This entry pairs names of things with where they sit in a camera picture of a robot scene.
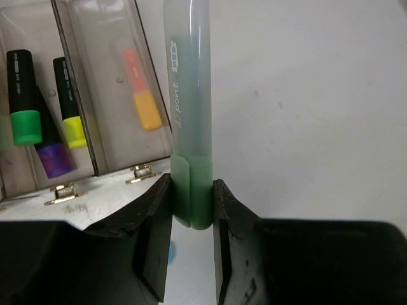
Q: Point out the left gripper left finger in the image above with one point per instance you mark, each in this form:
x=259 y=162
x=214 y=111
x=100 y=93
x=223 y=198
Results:
x=121 y=259

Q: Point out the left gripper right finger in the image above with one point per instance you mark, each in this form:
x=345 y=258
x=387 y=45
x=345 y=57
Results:
x=292 y=261

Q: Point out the clear blue highlighter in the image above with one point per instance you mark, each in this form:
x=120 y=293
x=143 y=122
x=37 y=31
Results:
x=171 y=253

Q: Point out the black purple highlighter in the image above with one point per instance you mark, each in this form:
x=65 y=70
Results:
x=52 y=151

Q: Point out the black yellow highlighter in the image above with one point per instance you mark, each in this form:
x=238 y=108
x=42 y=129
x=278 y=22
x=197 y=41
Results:
x=71 y=118

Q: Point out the clear orange highlighter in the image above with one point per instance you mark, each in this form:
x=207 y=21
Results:
x=142 y=96

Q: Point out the black green highlighter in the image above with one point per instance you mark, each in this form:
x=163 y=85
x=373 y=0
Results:
x=23 y=106

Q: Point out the clear green highlighter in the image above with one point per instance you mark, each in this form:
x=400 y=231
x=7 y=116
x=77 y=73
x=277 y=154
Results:
x=187 y=44

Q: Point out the clear right organizer bin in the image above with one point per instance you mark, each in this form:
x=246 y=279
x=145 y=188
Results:
x=93 y=36

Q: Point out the clear organizer bin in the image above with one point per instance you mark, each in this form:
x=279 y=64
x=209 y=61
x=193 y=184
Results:
x=31 y=25
x=93 y=36

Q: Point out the clear middle organizer bin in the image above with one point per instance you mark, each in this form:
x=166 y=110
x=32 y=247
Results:
x=31 y=25

